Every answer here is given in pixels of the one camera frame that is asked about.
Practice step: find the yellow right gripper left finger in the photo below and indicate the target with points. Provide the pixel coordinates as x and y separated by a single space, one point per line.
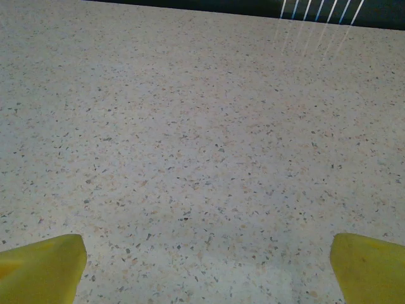
41 272

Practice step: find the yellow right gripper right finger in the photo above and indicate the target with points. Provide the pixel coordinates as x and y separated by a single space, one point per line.
373 272

